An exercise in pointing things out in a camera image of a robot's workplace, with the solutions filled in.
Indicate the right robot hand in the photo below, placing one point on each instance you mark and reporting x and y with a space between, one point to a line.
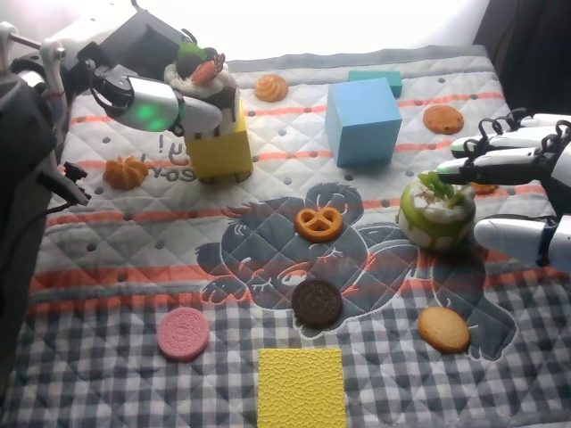
504 160

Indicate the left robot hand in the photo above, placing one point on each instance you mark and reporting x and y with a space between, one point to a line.
151 98

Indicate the chocolate drip toy cake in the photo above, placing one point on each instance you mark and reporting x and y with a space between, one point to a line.
209 89

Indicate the green drip toy cake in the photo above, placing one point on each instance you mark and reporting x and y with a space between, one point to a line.
428 223

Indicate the smooth yellow cube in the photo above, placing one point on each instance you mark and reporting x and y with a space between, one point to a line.
218 153

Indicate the blue cube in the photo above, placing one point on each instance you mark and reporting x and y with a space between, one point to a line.
361 125

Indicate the chocolate chip cookie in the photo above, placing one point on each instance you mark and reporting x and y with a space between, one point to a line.
443 119

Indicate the orange swirl cookie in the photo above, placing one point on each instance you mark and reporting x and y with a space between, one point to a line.
126 173
270 88

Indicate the black backdrop cloth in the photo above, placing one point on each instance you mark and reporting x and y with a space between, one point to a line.
526 27

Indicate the teal flat block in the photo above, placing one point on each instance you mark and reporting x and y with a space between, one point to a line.
388 80

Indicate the grey quilt with bear print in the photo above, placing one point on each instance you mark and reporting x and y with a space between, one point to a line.
379 276

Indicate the plain golden round biscuit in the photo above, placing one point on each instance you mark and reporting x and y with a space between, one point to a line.
444 330

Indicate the pretzel cookie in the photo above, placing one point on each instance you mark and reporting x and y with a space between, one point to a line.
319 235

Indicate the dark brown sandwich cookie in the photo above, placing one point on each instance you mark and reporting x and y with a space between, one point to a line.
317 303

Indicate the pink sandwich cookie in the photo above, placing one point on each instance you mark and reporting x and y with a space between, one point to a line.
183 332

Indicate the yellow textured block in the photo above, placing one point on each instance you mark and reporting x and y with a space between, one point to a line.
301 388

